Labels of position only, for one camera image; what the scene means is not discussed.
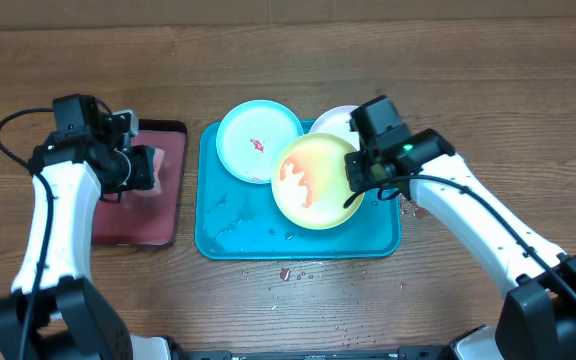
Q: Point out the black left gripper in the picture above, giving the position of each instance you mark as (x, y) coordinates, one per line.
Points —
(121, 187)

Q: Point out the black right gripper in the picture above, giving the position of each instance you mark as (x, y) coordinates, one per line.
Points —
(354, 165)

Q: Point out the orange green scrub sponge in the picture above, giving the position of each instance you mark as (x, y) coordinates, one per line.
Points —
(157, 164)

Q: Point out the yellow-green plate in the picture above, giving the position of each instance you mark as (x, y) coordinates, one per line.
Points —
(310, 184)

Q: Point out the light blue plate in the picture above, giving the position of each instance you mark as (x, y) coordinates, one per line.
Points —
(251, 137)

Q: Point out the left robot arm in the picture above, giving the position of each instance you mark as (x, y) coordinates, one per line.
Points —
(53, 310)

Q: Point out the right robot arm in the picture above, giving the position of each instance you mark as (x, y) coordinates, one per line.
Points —
(536, 278)

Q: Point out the black tray with red water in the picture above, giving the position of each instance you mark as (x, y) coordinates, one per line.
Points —
(148, 221)

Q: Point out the teal plastic tray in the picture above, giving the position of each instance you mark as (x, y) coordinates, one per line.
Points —
(236, 220)

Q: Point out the white plate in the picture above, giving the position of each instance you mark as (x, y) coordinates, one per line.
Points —
(336, 121)

